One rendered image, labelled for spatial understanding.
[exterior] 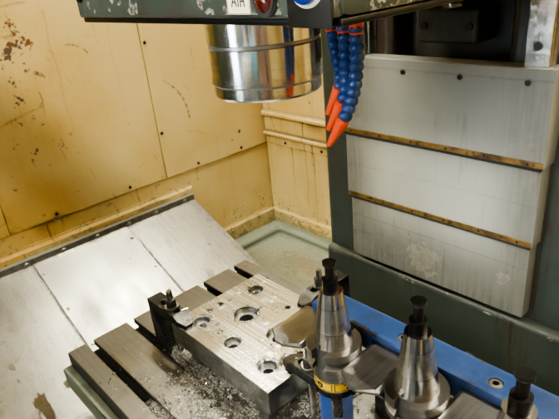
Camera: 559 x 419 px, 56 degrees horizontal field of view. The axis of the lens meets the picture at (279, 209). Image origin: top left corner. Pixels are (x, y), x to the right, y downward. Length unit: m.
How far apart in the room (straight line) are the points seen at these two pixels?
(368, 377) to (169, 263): 1.26
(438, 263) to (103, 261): 1.03
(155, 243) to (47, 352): 0.49
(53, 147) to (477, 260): 1.22
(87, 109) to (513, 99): 1.22
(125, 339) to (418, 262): 0.70
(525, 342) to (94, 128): 1.33
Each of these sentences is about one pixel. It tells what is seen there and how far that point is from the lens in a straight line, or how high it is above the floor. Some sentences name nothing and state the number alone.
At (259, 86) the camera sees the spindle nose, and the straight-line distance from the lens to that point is 0.71.
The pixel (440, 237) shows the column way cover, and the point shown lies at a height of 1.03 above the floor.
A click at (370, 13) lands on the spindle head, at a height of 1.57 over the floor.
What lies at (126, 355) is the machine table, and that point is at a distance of 1.20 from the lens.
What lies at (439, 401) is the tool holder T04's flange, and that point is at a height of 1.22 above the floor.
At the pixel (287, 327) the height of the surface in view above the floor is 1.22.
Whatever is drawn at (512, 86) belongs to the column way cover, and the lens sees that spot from 1.05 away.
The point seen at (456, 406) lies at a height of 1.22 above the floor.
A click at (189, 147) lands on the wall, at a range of 1.95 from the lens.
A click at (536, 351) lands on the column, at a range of 1.29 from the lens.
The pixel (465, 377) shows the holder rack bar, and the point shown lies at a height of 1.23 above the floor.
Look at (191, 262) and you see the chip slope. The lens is 1.78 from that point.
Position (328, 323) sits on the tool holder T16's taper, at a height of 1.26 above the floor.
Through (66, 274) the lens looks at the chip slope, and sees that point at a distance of 1.75.
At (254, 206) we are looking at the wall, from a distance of 2.21.
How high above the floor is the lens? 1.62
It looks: 25 degrees down
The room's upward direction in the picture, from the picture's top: 6 degrees counter-clockwise
